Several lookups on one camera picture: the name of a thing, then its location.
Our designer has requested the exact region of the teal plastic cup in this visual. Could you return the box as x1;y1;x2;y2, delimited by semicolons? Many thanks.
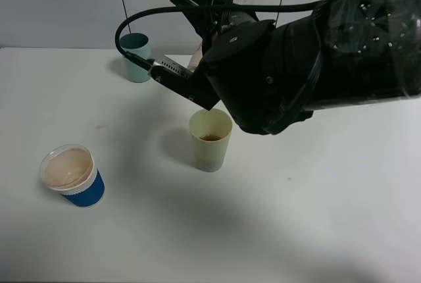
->
120;33;152;83

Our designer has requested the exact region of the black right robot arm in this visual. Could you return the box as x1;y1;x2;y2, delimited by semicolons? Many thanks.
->
170;0;420;135

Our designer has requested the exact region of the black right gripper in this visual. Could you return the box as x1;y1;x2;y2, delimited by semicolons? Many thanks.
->
169;0;316;136

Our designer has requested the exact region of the light green plastic cup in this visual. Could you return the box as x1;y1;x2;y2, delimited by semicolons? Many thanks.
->
189;109;233;172

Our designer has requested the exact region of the clear plastic drink bottle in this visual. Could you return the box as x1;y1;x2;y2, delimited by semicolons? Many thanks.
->
187;42;203;72

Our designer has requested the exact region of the black camera cable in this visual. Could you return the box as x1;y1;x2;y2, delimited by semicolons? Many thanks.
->
114;0;333;66

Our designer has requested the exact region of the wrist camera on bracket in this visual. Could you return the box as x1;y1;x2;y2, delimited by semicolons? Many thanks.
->
147;55;220;111

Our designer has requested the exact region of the blue sleeved paper cup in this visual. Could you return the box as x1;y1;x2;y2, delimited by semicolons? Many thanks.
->
39;144;105;207

